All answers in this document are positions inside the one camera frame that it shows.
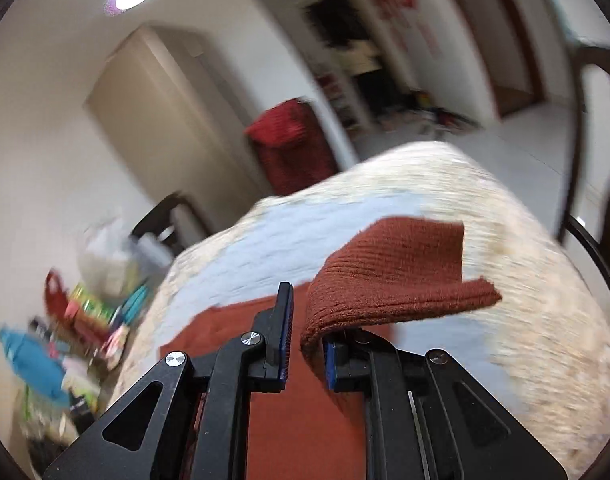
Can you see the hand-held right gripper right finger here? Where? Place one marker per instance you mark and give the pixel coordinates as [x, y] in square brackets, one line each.
[335, 365]

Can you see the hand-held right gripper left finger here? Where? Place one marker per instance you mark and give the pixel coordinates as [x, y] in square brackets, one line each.
[277, 350]

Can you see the rust brown knitted sweater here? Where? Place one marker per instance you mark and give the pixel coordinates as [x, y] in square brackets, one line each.
[400, 270]

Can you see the light blue quilted mat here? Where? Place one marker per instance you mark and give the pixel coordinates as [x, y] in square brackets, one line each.
[285, 240]

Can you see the dark wooden chair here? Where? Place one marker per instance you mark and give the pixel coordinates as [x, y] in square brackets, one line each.
[580, 135]
[155, 215]

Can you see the pile of colourful packets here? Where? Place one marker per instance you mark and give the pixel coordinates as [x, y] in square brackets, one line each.
[95, 310]

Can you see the red cloth cover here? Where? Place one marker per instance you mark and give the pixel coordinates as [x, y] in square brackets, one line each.
[290, 145]

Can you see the light blue quilted table cover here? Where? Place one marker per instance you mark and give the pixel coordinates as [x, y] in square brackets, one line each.
[525, 260]

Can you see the red bag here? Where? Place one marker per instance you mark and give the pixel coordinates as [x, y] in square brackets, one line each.
[55, 292]

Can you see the beige door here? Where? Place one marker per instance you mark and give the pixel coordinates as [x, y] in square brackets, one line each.
[160, 110]

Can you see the clutter of floor toys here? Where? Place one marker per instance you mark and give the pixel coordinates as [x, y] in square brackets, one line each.
[435, 115]

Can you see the brown wooden door frame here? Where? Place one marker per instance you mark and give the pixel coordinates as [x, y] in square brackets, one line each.
[522, 60]

